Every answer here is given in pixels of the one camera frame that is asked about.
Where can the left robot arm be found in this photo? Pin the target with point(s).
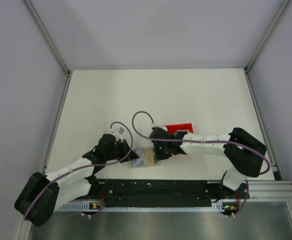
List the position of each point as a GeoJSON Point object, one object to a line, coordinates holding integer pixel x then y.
{"type": "Point", "coordinates": [43, 194]}

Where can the white slotted cable duct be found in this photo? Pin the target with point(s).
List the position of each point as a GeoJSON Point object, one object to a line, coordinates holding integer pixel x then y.
{"type": "Point", "coordinates": [87, 207]}

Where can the silver VIP credit card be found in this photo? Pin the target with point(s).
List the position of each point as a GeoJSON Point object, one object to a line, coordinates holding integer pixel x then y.
{"type": "Point", "coordinates": [141, 162]}

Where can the red plastic card tray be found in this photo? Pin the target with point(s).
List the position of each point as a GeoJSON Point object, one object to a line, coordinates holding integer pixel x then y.
{"type": "Point", "coordinates": [181, 127]}

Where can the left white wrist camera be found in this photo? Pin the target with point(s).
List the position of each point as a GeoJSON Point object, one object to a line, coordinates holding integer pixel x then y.
{"type": "Point", "coordinates": [118, 132]}

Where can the beige card holder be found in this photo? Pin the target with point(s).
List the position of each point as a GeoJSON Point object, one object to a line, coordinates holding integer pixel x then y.
{"type": "Point", "coordinates": [156, 161]}

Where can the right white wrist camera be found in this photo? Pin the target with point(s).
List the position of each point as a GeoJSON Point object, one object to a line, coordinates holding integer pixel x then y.
{"type": "Point", "coordinates": [155, 125]}

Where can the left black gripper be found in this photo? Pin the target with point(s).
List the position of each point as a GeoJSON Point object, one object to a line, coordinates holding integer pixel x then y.
{"type": "Point", "coordinates": [123, 144]}

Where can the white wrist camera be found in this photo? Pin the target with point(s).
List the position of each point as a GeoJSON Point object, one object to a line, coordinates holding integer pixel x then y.
{"type": "Point", "coordinates": [155, 125]}
{"type": "Point", "coordinates": [118, 132]}

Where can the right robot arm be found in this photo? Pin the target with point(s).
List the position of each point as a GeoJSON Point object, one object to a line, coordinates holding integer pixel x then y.
{"type": "Point", "coordinates": [244, 151]}

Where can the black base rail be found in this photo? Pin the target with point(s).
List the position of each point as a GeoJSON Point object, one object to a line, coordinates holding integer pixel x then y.
{"type": "Point", "coordinates": [162, 193]}

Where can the gold credit card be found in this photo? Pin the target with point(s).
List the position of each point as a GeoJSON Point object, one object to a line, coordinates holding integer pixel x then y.
{"type": "Point", "coordinates": [149, 156]}

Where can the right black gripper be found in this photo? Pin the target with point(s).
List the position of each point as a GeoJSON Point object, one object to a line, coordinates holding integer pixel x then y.
{"type": "Point", "coordinates": [159, 156]}

